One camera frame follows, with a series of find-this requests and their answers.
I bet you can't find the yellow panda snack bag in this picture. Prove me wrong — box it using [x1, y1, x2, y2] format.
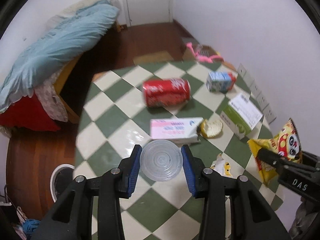
[247, 118, 302, 185]

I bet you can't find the clear plastic cup lid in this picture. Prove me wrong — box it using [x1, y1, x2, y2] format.
[140, 140, 183, 182]

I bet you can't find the white round trash bin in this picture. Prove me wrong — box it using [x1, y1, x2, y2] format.
[49, 164, 74, 202]

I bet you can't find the small yellow white wrapper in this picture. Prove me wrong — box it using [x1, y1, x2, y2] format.
[210, 154, 233, 178]

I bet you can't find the green white medicine box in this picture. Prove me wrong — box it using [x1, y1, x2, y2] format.
[220, 93, 263, 139]

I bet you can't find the green white checkered tablecloth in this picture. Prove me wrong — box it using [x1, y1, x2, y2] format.
[75, 60, 284, 240]

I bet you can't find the red cola can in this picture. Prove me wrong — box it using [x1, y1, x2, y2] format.
[142, 78, 191, 108]

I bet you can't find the blue white milk carton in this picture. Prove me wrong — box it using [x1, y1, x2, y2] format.
[206, 72, 236, 93]

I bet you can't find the pink plush toy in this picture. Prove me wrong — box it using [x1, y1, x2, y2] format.
[185, 42, 224, 63]

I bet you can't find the patterned mattress cover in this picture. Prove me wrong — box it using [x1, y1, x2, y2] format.
[34, 70, 68, 122]

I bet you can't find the red bed sheet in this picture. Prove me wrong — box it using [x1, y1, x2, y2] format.
[0, 94, 61, 132]

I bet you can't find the blue jacket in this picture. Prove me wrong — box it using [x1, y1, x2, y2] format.
[22, 219, 40, 239]

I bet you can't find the brown cardboard box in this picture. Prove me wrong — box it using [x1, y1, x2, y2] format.
[181, 37, 221, 61]

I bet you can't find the light blue duvet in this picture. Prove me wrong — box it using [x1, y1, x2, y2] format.
[1, 0, 119, 112]

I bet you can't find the white door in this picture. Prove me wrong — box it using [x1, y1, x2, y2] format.
[124, 0, 172, 27]

